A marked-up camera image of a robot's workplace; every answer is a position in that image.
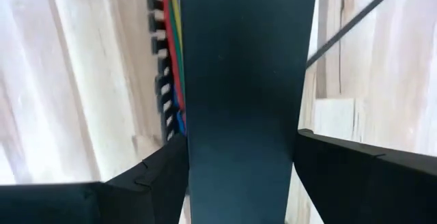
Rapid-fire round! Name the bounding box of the yellow cable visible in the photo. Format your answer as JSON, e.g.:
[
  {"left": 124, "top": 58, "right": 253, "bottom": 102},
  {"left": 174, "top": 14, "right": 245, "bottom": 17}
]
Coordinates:
[{"left": 169, "top": 0, "right": 184, "bottom": 53}]

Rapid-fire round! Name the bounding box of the black slotted cable duct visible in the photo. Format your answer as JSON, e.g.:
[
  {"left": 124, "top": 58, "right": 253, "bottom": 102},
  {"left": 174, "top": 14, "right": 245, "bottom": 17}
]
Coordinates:
[{"left": 145, "top": 0, "right": 188, "bottom": 143}]

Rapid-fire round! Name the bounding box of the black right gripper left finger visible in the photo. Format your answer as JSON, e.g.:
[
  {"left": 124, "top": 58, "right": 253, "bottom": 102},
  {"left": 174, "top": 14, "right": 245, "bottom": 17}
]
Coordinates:
[{"left": 0, "top": 134, "right": 191, "bottom": 224}]

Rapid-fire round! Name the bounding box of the red cable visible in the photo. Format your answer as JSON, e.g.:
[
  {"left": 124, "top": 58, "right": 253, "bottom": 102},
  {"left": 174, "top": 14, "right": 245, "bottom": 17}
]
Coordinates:
[{"left": 162, "top": 0, "right": 187, "bottom": 113}]

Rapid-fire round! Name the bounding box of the black duct cover strip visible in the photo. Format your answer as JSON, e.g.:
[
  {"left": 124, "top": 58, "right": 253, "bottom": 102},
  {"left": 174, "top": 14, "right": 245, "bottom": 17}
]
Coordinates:
[{"left": 179, "top": 0, "right": 320, "bottom": 224}]

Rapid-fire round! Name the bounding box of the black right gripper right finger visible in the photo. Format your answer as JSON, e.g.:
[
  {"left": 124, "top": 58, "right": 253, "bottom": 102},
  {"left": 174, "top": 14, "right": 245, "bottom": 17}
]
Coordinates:
[{"left": 292, "top": 128, "right": 437, "bottom": 224}]

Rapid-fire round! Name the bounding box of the black zip tie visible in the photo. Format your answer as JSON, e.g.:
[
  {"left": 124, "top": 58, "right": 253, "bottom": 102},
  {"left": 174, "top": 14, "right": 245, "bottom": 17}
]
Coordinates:
[{"left": 305, "top": 0, "right": 410, "bottom": 70}]

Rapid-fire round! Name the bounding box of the green cable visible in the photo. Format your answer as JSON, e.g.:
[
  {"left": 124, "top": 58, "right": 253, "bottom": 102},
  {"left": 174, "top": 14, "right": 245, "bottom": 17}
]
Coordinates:
[{"left": 169, "top": 0, "right": 187, "bottom": 94}]

